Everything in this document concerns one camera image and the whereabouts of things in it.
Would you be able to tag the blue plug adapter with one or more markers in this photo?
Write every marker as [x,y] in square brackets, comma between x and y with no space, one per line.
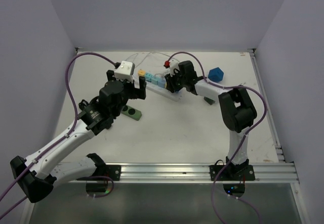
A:
[216,75]

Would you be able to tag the green power strip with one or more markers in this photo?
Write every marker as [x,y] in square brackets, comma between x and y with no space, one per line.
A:
[131,113]

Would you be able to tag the aluminium right side rail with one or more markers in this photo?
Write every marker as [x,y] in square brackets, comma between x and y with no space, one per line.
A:
[277,145]

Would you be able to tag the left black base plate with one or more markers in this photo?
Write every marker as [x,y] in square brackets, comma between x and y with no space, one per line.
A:
[111,171]

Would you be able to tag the dark green plug adapter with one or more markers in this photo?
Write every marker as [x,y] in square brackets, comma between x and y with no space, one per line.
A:
[209,101]

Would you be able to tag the white power strip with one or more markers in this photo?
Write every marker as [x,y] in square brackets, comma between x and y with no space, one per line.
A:
[163,92]

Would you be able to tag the aluminium front rail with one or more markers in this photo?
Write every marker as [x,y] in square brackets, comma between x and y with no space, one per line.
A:
[171,172]

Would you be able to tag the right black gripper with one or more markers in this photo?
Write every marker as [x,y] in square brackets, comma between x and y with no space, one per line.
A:
[170,82]

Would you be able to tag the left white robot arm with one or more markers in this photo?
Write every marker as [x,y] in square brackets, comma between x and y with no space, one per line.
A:
[34,173]

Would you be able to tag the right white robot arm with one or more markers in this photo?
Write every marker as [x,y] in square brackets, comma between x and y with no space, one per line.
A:
[237,110]

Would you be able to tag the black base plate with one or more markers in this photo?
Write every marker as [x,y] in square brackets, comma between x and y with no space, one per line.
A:
[111,171]
[240,172]

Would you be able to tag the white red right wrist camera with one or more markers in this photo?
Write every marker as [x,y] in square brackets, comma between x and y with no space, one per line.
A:
[171,67]

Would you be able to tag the aluminium rail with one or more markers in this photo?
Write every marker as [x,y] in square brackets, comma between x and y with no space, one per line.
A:
[171,172]
[277,145]

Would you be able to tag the teal plug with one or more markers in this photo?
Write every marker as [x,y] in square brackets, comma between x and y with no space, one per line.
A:
[148,76]

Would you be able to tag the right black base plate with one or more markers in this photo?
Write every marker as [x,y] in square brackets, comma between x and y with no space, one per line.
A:
[240,172]

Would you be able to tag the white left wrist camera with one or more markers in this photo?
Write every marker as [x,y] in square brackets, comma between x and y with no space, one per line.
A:
[125,71]

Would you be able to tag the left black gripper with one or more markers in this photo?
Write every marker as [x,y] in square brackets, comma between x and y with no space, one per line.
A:
[136,93]

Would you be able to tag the light blue plug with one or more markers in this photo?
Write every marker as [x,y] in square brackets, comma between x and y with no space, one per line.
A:
[155,80]

